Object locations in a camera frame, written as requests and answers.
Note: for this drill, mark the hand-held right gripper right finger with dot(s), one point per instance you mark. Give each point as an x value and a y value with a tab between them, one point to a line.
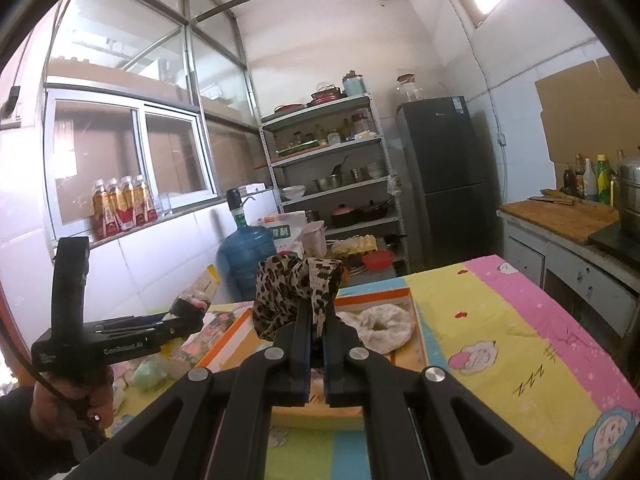
342	370

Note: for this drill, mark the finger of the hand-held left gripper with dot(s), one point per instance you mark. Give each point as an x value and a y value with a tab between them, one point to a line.
187	317

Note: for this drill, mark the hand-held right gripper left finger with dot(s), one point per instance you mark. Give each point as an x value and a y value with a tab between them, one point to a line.
295	360

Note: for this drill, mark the white floral cloth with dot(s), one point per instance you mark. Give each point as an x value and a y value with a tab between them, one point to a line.
380	327

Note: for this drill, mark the orange cardboard box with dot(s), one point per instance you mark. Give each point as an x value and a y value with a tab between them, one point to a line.
400	330

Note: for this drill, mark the green sponge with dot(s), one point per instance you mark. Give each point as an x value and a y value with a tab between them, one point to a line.
147	376

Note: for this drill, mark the leopard print cloth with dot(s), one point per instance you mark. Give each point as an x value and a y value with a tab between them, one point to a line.
280	290

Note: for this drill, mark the person's left hand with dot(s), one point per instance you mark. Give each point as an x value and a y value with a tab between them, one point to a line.
55	405

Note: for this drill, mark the floral print packet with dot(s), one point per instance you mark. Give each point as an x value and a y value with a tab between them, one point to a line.
210	335

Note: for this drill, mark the blue water jug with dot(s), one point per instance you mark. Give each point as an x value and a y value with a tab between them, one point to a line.
245	265

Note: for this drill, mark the red basket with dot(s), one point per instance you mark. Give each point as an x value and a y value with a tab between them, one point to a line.
377	260

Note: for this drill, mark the black water pump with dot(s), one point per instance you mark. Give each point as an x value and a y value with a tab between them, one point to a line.
235	205

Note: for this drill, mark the white flour bag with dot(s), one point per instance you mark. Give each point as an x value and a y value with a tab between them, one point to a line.
285	237

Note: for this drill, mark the orange drink bottle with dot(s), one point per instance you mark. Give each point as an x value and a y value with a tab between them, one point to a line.
120	205
146	200
102	210
134	202

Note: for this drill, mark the red pan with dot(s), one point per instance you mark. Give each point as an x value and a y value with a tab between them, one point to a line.
344	216

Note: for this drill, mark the black pan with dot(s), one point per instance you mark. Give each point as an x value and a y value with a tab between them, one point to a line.
375	210

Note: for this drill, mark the white bowl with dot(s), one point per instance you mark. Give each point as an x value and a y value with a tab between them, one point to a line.
293	192

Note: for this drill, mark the sliding window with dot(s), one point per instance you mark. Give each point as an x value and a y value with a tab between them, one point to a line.
130	155

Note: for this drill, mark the steel bowl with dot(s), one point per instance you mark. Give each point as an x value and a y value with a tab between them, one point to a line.
329	183

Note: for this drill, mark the white metal shelf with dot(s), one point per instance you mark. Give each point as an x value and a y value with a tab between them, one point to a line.
330	160

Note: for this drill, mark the dark grey fridge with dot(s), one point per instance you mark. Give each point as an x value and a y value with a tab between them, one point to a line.
445	180

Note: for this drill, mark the grey counter cabinet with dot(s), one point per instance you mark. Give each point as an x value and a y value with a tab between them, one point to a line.
565	270

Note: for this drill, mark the red lidded pot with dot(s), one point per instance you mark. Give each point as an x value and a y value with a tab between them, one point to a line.
326	95

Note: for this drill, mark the wooden cutting board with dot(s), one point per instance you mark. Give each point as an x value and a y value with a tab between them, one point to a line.
560	220

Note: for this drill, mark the kitchen knife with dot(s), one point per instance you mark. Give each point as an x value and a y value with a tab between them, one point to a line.
550	197

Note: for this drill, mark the teal canister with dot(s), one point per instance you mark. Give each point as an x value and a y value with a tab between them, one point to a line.
355	85

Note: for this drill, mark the glass jar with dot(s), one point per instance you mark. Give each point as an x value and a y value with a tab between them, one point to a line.
410	89

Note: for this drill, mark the black cooktop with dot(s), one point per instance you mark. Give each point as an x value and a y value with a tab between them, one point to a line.
615	242

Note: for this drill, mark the dark sauce bottle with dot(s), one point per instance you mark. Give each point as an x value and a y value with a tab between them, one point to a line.
579	177

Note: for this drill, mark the white bottle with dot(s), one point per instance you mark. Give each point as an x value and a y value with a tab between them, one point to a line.
590	180

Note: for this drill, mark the green bottle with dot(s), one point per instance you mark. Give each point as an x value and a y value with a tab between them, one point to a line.
603	180

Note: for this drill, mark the steel pot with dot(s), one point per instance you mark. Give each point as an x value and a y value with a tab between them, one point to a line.
630	195

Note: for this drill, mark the cardboard sheet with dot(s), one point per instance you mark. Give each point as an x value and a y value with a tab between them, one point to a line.
585	110

